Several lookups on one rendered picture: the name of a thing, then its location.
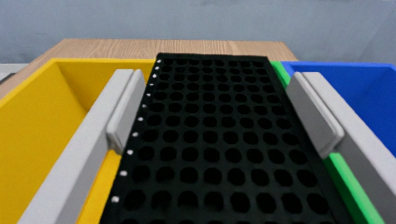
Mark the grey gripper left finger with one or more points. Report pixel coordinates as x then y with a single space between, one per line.
62 195

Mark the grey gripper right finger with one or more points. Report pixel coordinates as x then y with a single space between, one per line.
335 128

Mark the black well plate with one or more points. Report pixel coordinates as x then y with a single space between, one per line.
211 135

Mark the yellow recycle bin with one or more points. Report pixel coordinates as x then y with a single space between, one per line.
39 117

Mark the blue bin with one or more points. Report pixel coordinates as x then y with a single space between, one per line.
368 88

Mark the green bin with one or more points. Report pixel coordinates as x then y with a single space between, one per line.
354 198

